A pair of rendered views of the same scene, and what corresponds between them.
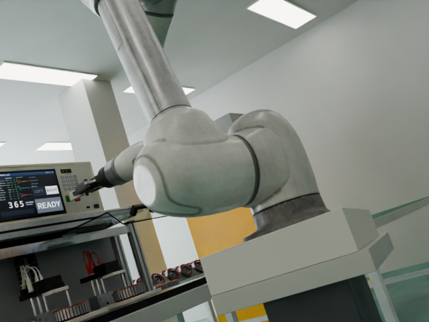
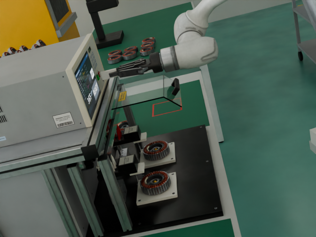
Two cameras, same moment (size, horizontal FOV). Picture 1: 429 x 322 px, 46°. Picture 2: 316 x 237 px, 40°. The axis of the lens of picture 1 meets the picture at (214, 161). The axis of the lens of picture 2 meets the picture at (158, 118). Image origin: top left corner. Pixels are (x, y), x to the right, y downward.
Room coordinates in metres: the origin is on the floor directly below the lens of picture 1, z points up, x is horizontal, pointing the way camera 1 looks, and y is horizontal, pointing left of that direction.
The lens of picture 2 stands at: (0.25, 1.10, 1.67)
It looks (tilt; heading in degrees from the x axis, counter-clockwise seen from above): 24 degrees down; 333
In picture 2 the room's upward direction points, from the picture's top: 16 degrees counter-clockwise
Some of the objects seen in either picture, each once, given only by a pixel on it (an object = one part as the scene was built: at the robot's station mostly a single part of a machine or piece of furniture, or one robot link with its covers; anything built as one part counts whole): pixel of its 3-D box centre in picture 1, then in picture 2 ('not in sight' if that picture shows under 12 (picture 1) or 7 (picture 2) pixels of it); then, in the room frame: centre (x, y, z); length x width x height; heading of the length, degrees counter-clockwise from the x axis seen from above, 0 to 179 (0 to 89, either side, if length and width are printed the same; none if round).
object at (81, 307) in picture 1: (71, 312); (155, 182); (1.52, 0.55, 0.80); 0.11 x 0.11 x 0.04
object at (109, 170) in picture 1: (118, 171); (168, 59); (1.61, 0.31, 1.18); 0.09 x 0.06 x 0.09; 146
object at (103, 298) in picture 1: (102, 301); (123, 158); (1.80, 0.53, 0.80); 0.08 x 0.05 x 0.06; 146
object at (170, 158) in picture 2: (131, 299); (157, 155); (1.72, 0.41, 0.78); 0.15 x 0.15 x 0.01; 56
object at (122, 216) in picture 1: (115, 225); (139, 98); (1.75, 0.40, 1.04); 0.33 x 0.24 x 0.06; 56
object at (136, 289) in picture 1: (129, 292); (156, 150); (1.72, 0.41, 0.80); 0.11 x 0.11 x 0.04
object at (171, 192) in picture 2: (73, 320); (157, 188); (1.52, 0.55, 0.78); 0.15 x 0.15 x 0.01; 56
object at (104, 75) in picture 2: (75, 193); (109, 74); (1.73, 0.50, 1.18); 0.07 x 0.01 x 0.03; 56
